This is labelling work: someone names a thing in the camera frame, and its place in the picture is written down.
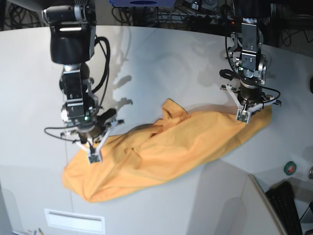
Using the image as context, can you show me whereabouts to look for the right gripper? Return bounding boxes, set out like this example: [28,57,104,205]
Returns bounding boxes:
[60,108,125,147]

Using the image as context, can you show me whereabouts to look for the yellow t-shirt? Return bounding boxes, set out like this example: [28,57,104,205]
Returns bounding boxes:
[62,99,272,203]

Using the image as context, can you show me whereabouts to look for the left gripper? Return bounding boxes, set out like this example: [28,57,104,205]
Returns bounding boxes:
[220,82,282,111]

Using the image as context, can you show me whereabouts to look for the green tape roll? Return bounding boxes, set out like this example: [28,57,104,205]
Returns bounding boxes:
[283,161,297,176]

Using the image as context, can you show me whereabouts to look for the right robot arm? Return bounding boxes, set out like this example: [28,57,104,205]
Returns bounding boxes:
[42,0,116,147]

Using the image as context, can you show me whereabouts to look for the black keyboard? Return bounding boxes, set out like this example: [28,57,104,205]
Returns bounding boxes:
[266,181,303,235]

